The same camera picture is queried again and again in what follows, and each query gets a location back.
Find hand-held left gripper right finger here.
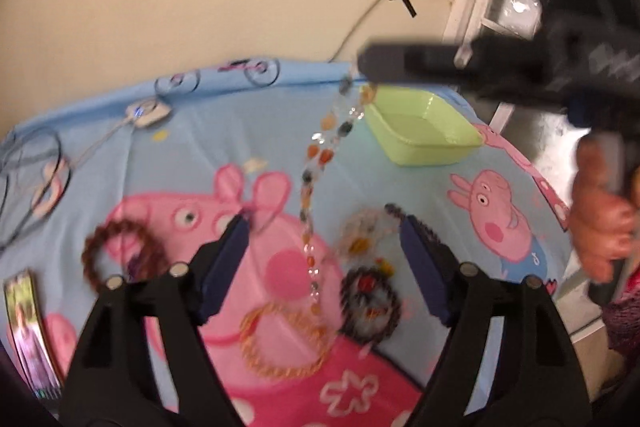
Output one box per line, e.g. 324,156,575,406
400,214,593,427

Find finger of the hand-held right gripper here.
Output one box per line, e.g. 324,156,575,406
356,39,473,88

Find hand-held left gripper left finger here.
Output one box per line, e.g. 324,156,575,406
60,214,251,427

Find green plastic basin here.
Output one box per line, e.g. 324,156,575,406
364,86,485,168

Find multicolour bead necklace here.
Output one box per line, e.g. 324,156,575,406
297,72,378,315

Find brown bead bracelet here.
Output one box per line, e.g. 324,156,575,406
81,219,170,294

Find orange bead bracelet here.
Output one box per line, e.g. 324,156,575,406
239,302,333,379

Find person's right hand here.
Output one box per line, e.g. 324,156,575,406
569,137,640,284

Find printed cartoon blanket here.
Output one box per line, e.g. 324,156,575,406
0,57,576,427

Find white inline controller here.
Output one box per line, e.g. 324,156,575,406
125,99,172,129

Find white wall cable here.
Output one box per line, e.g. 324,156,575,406
327,0,401,64

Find thin dark bead bracelet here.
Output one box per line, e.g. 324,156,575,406
384,203,443,249

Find clear bead bracelet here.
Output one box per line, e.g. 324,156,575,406
336,209,401,260

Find grey controller cable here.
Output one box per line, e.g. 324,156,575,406
62,117,132,170

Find black cable loops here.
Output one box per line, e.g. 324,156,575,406
0,129,72,253

